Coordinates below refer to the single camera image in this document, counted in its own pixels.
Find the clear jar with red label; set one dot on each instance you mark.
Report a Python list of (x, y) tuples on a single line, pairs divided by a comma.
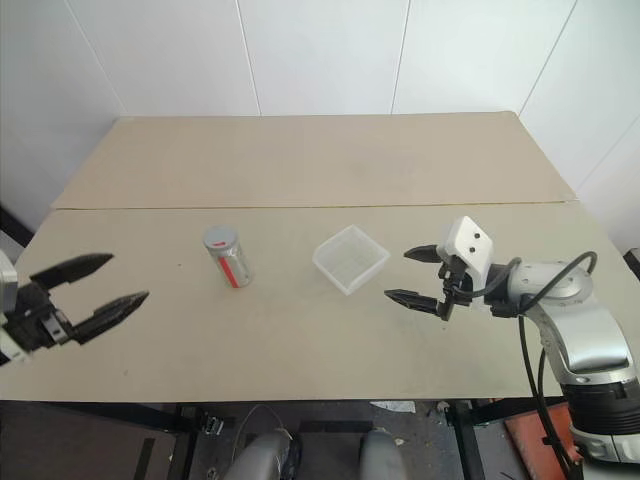
[(234, 267)]

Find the black metal table frame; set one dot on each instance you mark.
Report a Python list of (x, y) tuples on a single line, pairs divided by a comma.
[(150, 415)]

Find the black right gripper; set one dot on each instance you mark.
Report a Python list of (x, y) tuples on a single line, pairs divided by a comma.
[(455, 285)]

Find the silver rounded robot leg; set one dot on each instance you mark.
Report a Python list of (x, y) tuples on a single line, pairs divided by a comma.
[(265, 457), (382, 457)]

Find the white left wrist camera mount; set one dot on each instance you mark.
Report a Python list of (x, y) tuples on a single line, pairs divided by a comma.
[(6, 280)]

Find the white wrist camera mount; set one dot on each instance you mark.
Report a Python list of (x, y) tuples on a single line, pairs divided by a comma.
[(467, 242), (6, 280)]

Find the orange red floor board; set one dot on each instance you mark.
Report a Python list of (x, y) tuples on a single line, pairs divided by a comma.
[(537, 435)]

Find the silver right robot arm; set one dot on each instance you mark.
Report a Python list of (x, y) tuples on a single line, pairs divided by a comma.
[(580, 320)]

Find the translucent square plastic container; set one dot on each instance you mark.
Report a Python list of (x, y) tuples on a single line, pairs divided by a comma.
[(350, 260)]

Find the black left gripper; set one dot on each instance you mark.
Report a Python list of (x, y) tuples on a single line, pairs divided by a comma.
[(35, 320)]

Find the dark object beside table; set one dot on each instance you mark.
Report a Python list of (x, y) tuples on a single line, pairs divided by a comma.
[(12, 230)]

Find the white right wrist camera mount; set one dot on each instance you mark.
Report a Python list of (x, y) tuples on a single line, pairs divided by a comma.
[(467, 242)]

